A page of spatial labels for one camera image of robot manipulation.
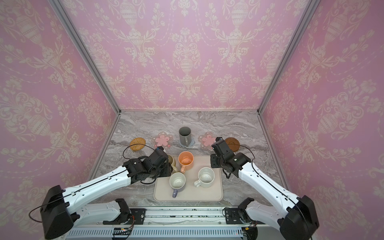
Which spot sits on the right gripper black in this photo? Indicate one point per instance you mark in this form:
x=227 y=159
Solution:
x=214 y=160

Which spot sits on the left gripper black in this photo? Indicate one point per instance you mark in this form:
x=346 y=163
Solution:
x=168 y=168

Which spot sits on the yellow-green mug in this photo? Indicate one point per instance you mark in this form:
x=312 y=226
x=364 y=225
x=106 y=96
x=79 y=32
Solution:
x=173 y=164

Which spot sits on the pink flower coaster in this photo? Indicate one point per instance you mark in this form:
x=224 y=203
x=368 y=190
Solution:
x=163 y=140
x=207 y=140

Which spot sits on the brown wooden coaster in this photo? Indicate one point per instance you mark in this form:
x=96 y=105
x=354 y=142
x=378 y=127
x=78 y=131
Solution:
x=233 y=144

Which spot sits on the woven tan coaster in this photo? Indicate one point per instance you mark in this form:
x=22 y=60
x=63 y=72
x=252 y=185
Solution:
x=137 y=144

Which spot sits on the dark grey mug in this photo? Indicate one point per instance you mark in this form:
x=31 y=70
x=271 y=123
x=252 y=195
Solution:
x=185 y=134

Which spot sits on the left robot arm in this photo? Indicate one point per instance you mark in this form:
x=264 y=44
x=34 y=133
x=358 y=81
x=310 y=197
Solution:
x=63 y=209

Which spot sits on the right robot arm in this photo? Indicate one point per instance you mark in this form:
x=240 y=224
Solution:
x=295 y=217

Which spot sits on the blue grey round coaster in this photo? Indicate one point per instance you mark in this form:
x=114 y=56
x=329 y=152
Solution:
x=192 y=143

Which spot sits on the orange pink mug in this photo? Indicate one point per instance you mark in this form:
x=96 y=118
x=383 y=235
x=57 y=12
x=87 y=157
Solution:
x=186 y=161

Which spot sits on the white mug purple handle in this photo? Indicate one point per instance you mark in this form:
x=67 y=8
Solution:
x=177 y=182

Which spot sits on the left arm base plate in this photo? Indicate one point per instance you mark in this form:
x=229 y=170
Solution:
x=135 y=217

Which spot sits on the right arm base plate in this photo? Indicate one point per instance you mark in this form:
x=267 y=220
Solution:
x=235 y=216

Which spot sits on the aluminium front rail frame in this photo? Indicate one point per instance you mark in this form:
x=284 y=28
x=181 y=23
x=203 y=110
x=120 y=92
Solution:
x=177 y=224

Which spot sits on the right corner aluminium post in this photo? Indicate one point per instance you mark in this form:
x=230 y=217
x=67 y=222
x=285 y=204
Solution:
x=295 y=39

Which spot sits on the corner aluminium post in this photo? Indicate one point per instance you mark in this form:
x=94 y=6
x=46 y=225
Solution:
x=295 y=39
x=73 y=33

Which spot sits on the left corner aluminium post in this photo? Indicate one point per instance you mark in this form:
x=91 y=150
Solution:
x=73 y=33

